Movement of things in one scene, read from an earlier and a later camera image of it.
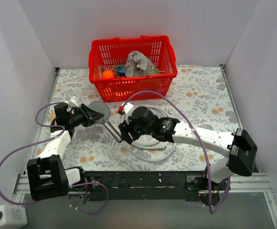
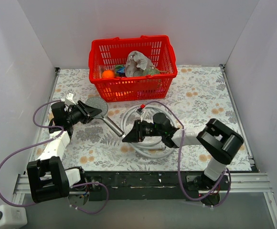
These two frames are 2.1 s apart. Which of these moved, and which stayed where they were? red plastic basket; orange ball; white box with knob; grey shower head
Moved: grey shower head
Stayed: red plastic basket; white box with knob; orange ball
